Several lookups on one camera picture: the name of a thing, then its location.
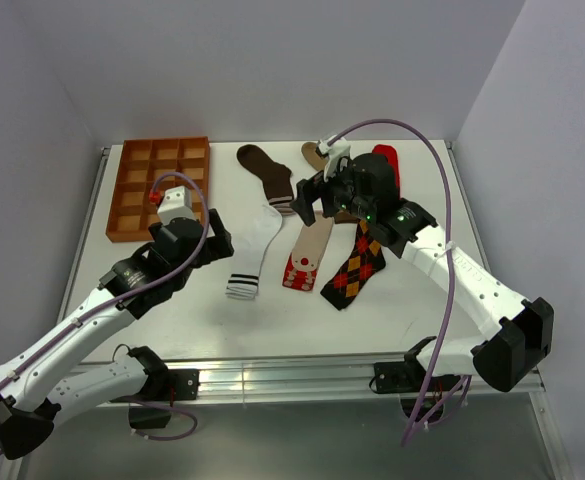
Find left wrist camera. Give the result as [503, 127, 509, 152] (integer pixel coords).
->
[148, 186, 197, 225]

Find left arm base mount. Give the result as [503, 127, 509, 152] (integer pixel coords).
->
[112, 344, 200, 433]

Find aluminium rail frame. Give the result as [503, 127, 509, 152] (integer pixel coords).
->
[0, 142, 573, 480]

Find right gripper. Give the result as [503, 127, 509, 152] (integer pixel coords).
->
[290, 156, 375, 226]

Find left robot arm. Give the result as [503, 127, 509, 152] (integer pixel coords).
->
[0, 210, 234, 460]

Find tan sock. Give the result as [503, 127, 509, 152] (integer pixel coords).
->
[301, 142, 327, 171]

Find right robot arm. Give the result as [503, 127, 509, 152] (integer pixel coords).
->
[292, 153, 554, 392]

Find beige and red reindeer sock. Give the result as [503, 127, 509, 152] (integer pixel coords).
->
[282, 215, 334, 292]

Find dark brown sock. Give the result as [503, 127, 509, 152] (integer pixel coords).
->
[236, 144, 294, 216]

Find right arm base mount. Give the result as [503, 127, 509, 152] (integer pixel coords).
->
[368, 336, 461, 421]

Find black orange argyle sock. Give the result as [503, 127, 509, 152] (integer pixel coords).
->
[321, 220, 386, 311]

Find orange compartment tray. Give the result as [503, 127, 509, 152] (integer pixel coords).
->
[106, 136, 210, 243]

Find white sock with black stripes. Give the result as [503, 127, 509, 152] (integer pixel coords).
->
[225, 204, 283, 300]

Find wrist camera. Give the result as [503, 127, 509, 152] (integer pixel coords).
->
[148, 186, 197, 225]
[316, 137, 350, 182]

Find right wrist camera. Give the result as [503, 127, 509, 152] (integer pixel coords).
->
[316, 137, 350, 182]

